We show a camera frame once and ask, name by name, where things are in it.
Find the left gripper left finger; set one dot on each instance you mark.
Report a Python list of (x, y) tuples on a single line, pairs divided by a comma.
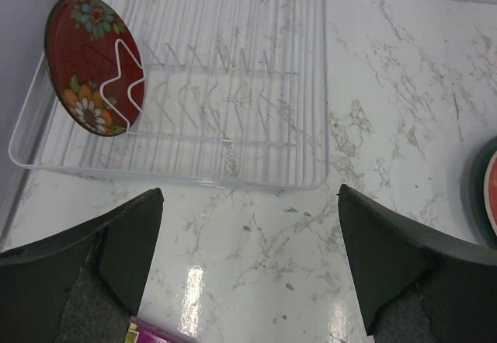
[(83, 284)]

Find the teal glazed plate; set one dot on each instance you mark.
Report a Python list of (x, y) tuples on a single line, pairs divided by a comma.
[(472, 193)]

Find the purple treehouse book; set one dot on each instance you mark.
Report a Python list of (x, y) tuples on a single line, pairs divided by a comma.
[(142, 332)]

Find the red teal floral plate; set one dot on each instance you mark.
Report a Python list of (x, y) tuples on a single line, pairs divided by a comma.
[(490, 192)]

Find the white wire dish rack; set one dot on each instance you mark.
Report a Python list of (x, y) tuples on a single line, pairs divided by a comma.
[(235, 97)]

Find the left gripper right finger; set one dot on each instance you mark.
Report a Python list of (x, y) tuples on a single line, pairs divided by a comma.
[(414, 283)]

